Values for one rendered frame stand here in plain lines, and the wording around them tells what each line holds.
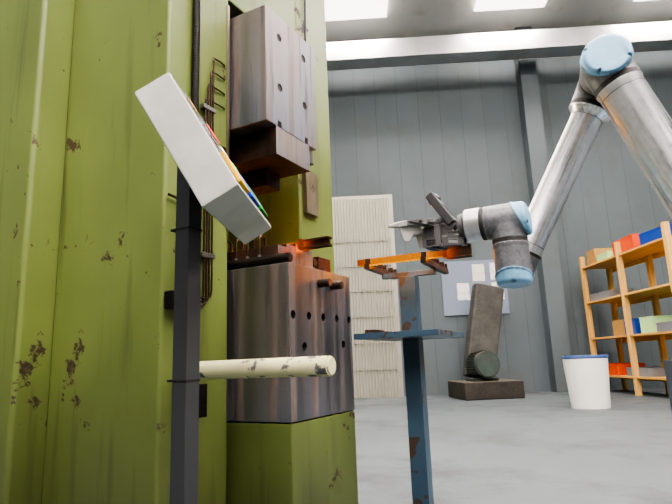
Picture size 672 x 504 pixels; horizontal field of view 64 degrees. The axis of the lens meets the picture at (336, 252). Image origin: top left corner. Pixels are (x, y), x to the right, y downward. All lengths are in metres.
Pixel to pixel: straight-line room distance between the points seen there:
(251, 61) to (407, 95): 8.94
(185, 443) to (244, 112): 1.04
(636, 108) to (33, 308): 1.68
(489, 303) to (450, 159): 2.81
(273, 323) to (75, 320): 0.56
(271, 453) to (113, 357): 0.50
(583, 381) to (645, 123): 5.45
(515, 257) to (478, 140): 9.11
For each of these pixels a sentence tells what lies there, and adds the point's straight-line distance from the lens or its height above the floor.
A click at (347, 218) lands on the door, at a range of 9.75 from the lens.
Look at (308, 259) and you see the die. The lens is 1.76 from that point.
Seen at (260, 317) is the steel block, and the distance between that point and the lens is 1.59.
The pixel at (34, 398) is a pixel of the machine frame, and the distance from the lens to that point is 1.76.
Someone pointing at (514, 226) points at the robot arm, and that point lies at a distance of 1.44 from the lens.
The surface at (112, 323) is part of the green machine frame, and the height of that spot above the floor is 0.75.
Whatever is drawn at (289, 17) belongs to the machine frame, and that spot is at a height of 1.98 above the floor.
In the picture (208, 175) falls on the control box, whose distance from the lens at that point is 1.05.
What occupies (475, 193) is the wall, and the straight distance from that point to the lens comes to 10.13.
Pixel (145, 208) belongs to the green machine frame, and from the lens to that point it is 1.55.
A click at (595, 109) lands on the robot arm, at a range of 1.67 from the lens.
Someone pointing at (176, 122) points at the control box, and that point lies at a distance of 1.11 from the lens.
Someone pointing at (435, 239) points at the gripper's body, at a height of 0.95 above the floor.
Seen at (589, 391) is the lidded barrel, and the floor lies 0.19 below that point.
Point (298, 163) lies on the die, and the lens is 1.81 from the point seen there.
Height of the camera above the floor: 0.63
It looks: 11 degrees up
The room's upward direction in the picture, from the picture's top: 2 degrees counter-clockwise
